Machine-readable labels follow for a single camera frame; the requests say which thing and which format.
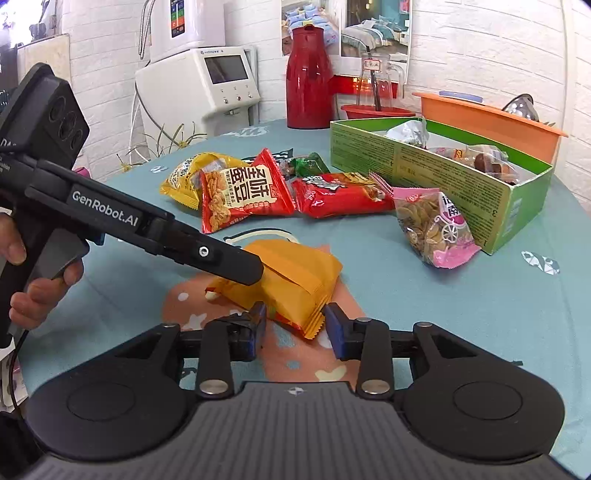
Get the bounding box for yellow egg cake bag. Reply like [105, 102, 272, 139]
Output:
[159, 152, 247, 210]

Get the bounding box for red peanut snack bag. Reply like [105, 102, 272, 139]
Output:
[199, 148, 296, 234]

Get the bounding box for orange snack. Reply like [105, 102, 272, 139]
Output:
[205, 239, 342, 340]

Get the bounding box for pink bean snack bag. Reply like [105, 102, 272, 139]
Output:
[392, 187, 481, 269]

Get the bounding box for red chip bag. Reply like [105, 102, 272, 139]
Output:
[293, 172, 394, 219]

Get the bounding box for white blue snack bag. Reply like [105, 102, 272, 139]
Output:
[386, 118, 430, 149]

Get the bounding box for clear orange snack pack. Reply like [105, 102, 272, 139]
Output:
[429, 145, 520, 185]

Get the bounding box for small green wrapped snack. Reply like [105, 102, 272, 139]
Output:
[279, 152, 329, 180]

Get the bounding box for white water dispenser machine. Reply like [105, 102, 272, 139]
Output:
[135, 46, 260, 150]

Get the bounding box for white water purifier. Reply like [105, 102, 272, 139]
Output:
[138, 0, 225, 62]

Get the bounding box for green cardboard box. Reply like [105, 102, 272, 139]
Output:
[331, 117, 553, 255]

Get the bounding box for red thermos jug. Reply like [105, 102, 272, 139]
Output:
[286, 25, 332, 129]

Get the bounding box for red plastic basket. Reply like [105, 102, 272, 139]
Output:
[341, 104, 416, 120]

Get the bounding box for orange plastic basin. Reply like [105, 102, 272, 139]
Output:
[413, 92, 568, 165]

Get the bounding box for clear glass pitcher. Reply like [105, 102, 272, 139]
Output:
[356, 51, 406, 110]

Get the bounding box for blue lidded container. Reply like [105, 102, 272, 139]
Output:
[439, 90, 483, 104]

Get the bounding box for bedding poster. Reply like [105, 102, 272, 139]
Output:
[280, 0, 413, 83]

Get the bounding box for steel bowl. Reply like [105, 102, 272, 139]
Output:
[503, 93, 539, 122]

